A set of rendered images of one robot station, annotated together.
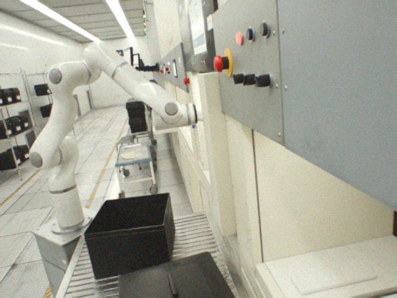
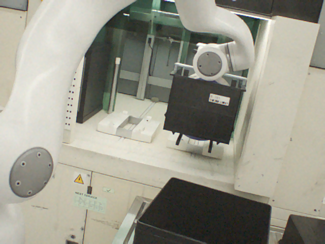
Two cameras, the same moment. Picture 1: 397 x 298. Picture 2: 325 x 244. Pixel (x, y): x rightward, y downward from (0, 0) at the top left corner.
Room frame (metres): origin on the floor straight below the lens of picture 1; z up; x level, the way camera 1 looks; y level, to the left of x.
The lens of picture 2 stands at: (1.02, 1.11, 1.36)
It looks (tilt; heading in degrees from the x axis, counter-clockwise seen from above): 16 degrees down; 284
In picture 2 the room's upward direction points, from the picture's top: 11 degrees clockwise
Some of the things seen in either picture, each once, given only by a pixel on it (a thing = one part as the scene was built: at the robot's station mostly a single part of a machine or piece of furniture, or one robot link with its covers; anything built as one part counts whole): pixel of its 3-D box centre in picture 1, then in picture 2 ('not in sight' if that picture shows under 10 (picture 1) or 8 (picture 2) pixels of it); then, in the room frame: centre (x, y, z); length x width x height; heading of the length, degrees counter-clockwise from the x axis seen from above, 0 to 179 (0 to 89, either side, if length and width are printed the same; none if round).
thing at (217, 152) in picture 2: not in sight; (196, 139); (1.22, -0.36, 0.89); 0.22 x 0.21 x 0.04; 97
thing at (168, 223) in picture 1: (134, 231); (203, 243); (1.06, 0.28, 0.85); 0.28 x 0.28 x 0.17; 89
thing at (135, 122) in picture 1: (137, 123); not in sight; (5.20, 0.98, 0.59); 0.30 x 0.28 x 0.26; 7
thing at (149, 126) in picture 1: (141, 139); not in sight; (5.51, 1.01, 0.24); 0.94 x 0.53 x 0.48; 7
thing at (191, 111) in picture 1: (190, 114); not in sight; (1.18, 0.01, 1.25); 0.09 x 0.03 x 0.08; 7
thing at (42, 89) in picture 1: (42, 89); not in sight; (7.38, 3.44, 1.31); 0.30 x 0.28 x 0.26; 10
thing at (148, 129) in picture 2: not in sight; (130, 124); (1.49, -0.32, 0.89); 0.22 x 0.21 x 0.04; 97
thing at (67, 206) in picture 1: (67, 206); not in sight; (1.37, 0.66, 0.85); 0.19 x 0.19 x 0.18
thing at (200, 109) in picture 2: not in sight; (205, 94); (1.19, -0.16, 1.11); 0.24 x 0.20 x 0.32; 7
